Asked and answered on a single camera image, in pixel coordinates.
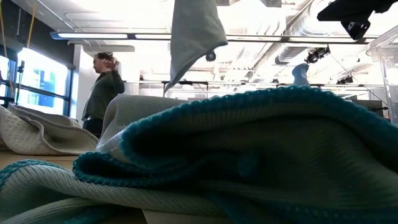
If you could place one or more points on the black track light cluster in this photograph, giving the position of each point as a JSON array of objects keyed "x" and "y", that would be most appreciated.
[
  {"x": 345, "y": 80},
  {"x": 317, "y": 55}
]

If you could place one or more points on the large window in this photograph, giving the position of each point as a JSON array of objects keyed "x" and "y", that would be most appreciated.
[{"x": 40, "y": 77}]

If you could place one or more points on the grey teal-edged microfiber towel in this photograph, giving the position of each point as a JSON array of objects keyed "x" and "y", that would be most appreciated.
[{"x": 31, "y": 133}]

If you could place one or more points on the light blue teal-edged towel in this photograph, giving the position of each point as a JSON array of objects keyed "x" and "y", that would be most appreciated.
[{"x": 248, "y": 140}]

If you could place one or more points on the clear plastic basket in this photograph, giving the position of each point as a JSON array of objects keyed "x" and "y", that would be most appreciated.
[{"x": 388, "y": 62}]

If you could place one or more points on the black ceiling spotlight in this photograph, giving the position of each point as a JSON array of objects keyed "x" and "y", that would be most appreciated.
[{"x": 211, "y": 56}]

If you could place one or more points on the overhead LED light bar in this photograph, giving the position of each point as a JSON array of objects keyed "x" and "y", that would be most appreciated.
[{"x": 93, "y": 35}]

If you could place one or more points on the light blue air freshener bottle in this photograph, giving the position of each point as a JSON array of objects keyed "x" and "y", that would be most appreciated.
[{"x": 300, "y": 76}]

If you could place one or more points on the black tripod stand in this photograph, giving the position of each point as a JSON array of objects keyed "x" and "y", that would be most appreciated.
[{"x": 21, "y": 81}]

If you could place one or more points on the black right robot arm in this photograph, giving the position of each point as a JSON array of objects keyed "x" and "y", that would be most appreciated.
[{"x": 387, "y": 3}]

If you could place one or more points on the silver ventilation duct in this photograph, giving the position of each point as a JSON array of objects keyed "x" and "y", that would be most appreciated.
[{"x": 295, "y": 53}]

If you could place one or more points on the person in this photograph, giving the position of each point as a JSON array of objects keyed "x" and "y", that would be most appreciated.
[{"x": 102, "y": 93}]

